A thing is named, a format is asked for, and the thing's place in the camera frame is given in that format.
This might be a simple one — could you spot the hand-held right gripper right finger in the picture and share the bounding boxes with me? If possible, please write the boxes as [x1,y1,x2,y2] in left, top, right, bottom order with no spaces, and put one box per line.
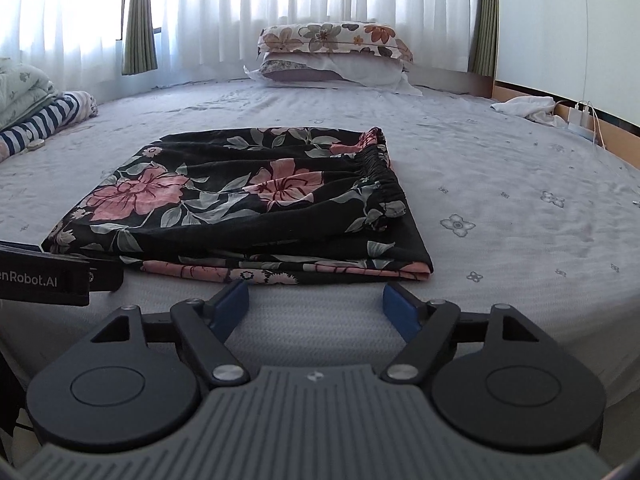
[382,281,544,387]

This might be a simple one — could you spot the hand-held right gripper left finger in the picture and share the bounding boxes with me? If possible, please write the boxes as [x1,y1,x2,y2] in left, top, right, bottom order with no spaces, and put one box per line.
[89,280,252,389]

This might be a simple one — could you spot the black floral pants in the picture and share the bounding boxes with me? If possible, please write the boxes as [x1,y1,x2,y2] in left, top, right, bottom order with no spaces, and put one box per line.
[41,126,434,286]

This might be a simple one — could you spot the bed with grey patterned sheet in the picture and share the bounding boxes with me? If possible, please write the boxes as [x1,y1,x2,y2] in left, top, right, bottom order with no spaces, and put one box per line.
[0,76,640,413]

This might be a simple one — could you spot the blue striped cloth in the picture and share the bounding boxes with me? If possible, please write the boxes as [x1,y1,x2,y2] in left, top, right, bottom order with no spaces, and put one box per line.
[0,90,99,162]

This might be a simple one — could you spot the pale folded quilt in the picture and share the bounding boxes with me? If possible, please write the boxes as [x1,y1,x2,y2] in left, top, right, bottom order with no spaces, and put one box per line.
[0,57,59,132]

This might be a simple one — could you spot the white crumpled cloth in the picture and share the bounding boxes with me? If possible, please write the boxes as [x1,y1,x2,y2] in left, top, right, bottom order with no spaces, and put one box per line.
[489,95,569,127]

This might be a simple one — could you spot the white pillow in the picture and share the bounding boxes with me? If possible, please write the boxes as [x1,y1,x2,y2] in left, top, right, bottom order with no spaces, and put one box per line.
[243,52,424,97]

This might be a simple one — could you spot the white charger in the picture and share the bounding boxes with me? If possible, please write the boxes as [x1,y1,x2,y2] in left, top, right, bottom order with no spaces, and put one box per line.
[567,105,597,136]

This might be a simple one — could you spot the green curtain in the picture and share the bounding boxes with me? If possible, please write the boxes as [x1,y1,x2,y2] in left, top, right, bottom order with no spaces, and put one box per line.
[121,0,166,76]
[467,0,499,79]

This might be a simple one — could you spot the floral pillow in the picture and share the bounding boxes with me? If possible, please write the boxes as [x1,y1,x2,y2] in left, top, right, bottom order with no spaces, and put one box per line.
[257,22,415,64]

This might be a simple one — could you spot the white sheer curtain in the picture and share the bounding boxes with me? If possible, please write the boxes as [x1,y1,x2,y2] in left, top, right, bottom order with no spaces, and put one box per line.
[0,0,482,87]

